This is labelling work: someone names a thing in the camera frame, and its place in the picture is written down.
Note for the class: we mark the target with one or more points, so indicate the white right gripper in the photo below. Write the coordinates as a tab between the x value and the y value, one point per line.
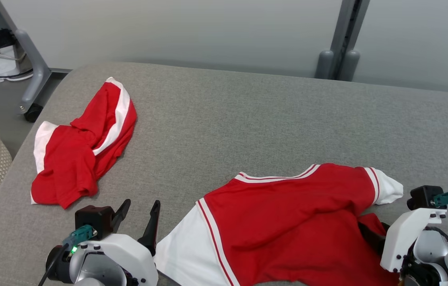
406	234

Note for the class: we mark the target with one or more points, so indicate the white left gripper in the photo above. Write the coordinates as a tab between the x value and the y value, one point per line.
136	262

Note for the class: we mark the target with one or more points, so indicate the red shorts with white stripe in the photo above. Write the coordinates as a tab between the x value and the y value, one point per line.
72	159

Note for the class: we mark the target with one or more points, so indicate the red jersey with white sleeves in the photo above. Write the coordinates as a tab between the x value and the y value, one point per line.
287	222

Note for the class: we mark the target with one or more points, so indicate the black caster wheel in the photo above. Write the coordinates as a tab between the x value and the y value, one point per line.
33	113

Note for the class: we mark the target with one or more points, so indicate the grey partition leg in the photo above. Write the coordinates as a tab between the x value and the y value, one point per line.
39	71

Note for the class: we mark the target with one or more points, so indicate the white power box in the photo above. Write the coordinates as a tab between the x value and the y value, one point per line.
4	63

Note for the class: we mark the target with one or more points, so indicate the black power adapter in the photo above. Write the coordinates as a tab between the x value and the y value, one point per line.
3	37

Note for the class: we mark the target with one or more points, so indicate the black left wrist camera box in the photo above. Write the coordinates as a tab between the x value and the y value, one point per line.
92	218

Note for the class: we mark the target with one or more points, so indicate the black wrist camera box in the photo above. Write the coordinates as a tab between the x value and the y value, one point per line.
422	196
92	218

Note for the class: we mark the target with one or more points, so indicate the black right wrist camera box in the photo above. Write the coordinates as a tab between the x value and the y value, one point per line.
422	196

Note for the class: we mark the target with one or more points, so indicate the grey rounded post foot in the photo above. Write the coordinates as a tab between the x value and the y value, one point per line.
350	65
324	63

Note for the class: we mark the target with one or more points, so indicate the grey partition post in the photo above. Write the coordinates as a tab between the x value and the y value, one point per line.
341	24

